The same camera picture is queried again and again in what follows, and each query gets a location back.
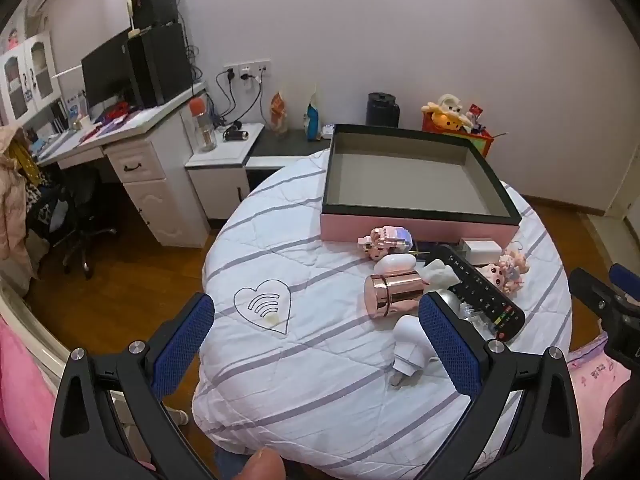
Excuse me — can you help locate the black office chair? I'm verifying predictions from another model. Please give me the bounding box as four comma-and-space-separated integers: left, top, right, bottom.
42, 165, 118, 281

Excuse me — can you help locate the white power bank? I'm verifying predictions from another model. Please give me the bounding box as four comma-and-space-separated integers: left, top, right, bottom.
459, 238, 502, 265

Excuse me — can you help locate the black kettle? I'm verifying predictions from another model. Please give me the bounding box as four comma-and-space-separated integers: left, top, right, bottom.
366, 92, 402, 128

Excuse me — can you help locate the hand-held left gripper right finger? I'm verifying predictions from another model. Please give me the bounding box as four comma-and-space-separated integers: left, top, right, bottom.
418, 290, 593, 480

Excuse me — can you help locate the pink blanket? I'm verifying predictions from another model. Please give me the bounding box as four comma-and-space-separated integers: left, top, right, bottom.
0, 320, 66, 461

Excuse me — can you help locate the black remote control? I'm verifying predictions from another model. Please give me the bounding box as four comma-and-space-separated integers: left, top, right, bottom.
431, 245, 527, 345

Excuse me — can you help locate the beige padded coat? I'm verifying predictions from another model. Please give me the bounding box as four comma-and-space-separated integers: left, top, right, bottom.
0, 125, 41, 281

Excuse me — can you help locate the white yellow plush toy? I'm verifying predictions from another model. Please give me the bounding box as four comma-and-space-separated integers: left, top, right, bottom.
421, 94, 473, 131

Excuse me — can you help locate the white earbuds case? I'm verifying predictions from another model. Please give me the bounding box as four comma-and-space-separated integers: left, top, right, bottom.
375, 253, 417, 275

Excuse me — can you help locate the blue white bag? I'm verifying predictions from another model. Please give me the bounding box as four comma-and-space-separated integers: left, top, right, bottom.
302, 87, 322, 141

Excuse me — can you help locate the white striped quilt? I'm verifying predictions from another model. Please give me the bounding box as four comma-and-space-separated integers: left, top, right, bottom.
191, 147, 573, 471

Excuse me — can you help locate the orange snack bag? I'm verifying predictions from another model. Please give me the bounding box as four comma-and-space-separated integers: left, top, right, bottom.
270, 91, 291, 135

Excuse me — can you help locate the pink doll figure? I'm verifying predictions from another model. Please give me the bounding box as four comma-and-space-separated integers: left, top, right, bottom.
475, 249, 532, 293

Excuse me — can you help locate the person's left hand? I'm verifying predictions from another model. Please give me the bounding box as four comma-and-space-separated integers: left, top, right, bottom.
235, 447, 287, 480

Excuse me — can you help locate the white bed frame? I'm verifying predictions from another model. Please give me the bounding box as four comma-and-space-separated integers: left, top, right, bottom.
0, 285, 71, 366

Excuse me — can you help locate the pink box with black rim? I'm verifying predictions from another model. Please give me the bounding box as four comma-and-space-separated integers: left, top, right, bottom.
320, 123, 522, 243

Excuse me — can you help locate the white plug adapter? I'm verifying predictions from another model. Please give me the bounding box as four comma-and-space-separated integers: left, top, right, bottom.
391, 314, 438, 388

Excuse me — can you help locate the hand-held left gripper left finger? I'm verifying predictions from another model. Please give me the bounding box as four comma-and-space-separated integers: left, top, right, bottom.
48, 291, 216, 480

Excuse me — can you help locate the person's right forearm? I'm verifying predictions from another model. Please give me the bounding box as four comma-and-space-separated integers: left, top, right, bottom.
595, 385, 640, 480

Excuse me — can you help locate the white desk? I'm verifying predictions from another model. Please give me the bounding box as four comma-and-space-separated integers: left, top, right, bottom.
35, 82, 211, 248

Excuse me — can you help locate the rose gold metal jar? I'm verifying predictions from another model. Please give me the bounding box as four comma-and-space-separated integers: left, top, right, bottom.
363, 270, 426, 318

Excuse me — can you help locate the pink printed bed sheet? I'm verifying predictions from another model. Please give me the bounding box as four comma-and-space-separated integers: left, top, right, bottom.
564, 335, 636, 411

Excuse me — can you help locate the dark-topped low cabinet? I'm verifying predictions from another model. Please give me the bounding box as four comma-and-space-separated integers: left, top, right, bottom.
247, 127, 333, 171

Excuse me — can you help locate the white wall socket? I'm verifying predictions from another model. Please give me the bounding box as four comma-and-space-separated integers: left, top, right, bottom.
222, 61, 273, 92

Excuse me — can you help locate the small white cabinet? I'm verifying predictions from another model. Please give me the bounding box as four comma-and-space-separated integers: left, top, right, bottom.
185, 122, 266, 221

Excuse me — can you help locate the colourful brick toy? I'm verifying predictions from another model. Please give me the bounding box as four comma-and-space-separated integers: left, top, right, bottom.
357, 234, 388, 261

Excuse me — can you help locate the red yellow toy box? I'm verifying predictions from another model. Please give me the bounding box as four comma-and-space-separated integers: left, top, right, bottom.
421, 110, 496, 161

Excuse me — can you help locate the white pink brick toy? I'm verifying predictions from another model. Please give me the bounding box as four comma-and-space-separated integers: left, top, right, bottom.
372, 225, 413, 253

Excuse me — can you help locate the black computer tower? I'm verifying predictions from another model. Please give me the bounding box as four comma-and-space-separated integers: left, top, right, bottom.
127, 22, 193, 108

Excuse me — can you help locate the clear bottle with orange cap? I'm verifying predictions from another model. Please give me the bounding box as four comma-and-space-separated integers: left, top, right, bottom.
189, 97, 218, 153

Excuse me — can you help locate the black computer monitor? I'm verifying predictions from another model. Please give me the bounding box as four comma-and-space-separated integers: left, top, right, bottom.
81, 27, 143, 111

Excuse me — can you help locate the white door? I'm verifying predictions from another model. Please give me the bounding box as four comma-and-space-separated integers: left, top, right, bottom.
602, 160, 640, 221

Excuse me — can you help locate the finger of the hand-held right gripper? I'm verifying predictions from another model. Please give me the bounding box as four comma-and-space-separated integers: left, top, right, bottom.
568, 267, 628, 333
609, 262, 640, 306

